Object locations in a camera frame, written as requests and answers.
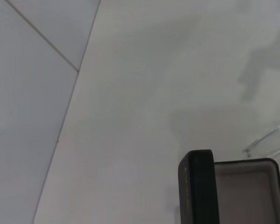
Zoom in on black glasses case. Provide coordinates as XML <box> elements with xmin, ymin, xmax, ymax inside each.
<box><xmin>177</xmin><ymin>149</ymin><xmax>280</xmax><ymax>224</ymax></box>

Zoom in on clear white glasses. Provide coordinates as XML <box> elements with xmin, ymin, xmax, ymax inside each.
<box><xmin>243</xmin><ymin>123</ymin><xmax>280</xmax><ymax>160</ymax></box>

